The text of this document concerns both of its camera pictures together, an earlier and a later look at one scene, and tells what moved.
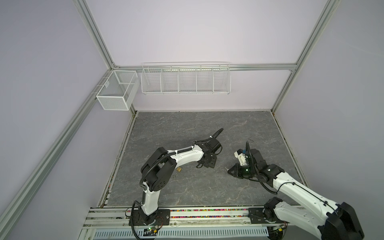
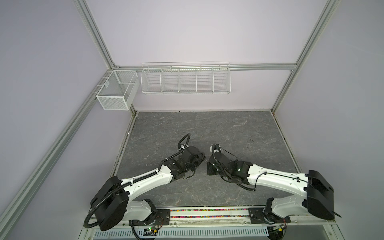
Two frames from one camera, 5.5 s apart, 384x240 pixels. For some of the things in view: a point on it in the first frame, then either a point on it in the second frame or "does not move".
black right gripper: [236, 172] to [209, 171]
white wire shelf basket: [186, 78] does not move
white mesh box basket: [118, 92] does not move
